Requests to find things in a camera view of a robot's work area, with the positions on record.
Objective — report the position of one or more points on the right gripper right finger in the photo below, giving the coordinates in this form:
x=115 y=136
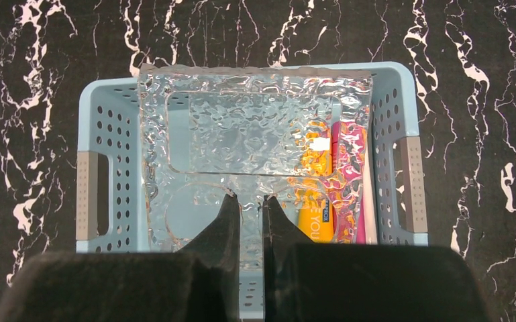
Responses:
x=308 y=281

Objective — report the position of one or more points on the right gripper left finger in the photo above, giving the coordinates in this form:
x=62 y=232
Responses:
x=200 y=282

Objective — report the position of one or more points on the yellow toothpaste tube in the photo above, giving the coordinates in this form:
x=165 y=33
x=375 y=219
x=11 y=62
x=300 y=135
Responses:
x=315 y=210

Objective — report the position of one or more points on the light blue plastic basket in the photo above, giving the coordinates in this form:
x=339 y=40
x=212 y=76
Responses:
x=111 y=213

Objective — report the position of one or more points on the clear textured acrylic holder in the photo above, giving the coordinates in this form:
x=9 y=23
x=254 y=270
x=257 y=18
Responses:
x=209 y=132

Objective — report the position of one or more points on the pink toothpaste tube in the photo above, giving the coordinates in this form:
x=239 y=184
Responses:
x=348 y=153

